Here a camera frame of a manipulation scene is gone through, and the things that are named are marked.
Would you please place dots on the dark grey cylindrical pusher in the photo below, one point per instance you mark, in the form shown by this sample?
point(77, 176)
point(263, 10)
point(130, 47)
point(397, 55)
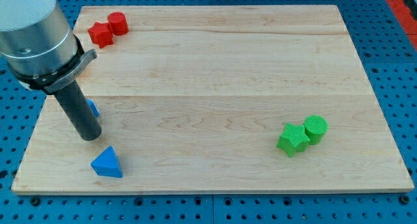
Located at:
point(77, 109)

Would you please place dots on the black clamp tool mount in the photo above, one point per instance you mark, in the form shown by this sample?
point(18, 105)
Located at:
point(56, 80)

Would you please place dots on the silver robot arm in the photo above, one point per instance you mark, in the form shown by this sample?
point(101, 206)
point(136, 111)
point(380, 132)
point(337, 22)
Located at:
point(43, 54)

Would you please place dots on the blue cube block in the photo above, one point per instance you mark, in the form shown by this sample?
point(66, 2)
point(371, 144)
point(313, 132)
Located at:
point(93, 107)

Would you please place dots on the red star block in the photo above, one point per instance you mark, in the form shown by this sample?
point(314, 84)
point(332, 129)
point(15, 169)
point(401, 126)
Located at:
point(101, 35)

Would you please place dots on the blue triangle block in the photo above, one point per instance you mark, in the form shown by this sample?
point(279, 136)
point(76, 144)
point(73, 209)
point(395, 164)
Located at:
point(107, 164)

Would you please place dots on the red cylinder block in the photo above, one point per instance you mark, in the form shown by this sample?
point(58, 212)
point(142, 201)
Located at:
point(118, 23)

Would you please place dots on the wooden board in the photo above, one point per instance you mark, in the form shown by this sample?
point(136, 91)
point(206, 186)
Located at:
point(193, 101)

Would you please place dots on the green star block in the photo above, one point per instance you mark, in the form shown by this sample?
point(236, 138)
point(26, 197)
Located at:
point(293, 139)

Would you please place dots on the green cylinder block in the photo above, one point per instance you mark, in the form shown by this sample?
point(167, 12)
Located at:
point(315, 127)

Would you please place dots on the red tape strip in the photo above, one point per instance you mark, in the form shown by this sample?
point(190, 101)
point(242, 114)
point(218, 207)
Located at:
point(405, 13)

